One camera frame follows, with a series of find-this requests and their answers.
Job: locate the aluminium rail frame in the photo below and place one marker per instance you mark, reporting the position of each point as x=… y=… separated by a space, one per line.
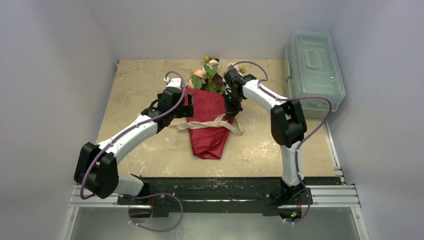
x=229 y=195

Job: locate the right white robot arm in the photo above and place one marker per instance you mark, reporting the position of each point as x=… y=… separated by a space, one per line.
x=287 y=123

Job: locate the white flower stem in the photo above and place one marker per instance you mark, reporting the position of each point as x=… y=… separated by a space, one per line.
x=210 y=69

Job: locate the peach flower stem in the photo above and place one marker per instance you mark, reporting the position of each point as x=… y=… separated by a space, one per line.
x=197 y=79

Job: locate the pale pink flower stem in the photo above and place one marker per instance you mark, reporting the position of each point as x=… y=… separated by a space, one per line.
x=241 y=69

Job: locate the cream ribbon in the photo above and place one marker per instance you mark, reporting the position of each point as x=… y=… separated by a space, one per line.
x=218 y=122

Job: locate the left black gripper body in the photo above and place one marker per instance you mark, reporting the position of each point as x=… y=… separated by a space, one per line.
x=182 y=111

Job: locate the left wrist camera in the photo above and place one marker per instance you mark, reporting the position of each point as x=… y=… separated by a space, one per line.
x=173 y=82

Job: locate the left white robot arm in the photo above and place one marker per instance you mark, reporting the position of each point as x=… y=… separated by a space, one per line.
x=97 y=166

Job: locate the clear plastic storage box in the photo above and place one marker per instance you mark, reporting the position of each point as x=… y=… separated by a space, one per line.
x=311 y=69

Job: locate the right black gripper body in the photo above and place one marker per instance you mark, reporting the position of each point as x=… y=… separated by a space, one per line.
x=232 y=108

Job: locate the dark red wrapping paper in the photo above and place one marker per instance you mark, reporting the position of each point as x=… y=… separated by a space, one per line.
x=208 y=143

